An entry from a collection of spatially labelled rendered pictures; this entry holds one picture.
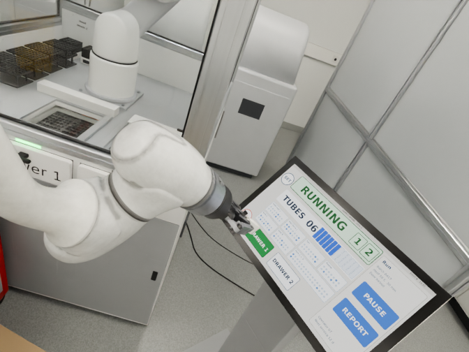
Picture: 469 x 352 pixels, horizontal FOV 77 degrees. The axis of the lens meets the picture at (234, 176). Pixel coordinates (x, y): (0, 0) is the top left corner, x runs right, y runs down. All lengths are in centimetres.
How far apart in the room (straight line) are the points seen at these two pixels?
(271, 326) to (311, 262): 34
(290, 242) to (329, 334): 24
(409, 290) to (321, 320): 21
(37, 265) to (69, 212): 115
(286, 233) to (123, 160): 56
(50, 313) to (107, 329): 28
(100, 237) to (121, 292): 105
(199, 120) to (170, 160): 46
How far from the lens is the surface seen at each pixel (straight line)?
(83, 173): 109
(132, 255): 131
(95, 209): 47
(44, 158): 114
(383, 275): 81
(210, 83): 83
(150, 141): 41
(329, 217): 85
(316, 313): 82
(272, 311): 105
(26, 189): 40
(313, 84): 440
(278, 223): 87
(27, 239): 150
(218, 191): 53
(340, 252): 83
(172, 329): 180
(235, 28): 79
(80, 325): 178
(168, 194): 45
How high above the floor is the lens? 159
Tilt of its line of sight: 33 degrees down
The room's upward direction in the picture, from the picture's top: 23 degrees clockwise
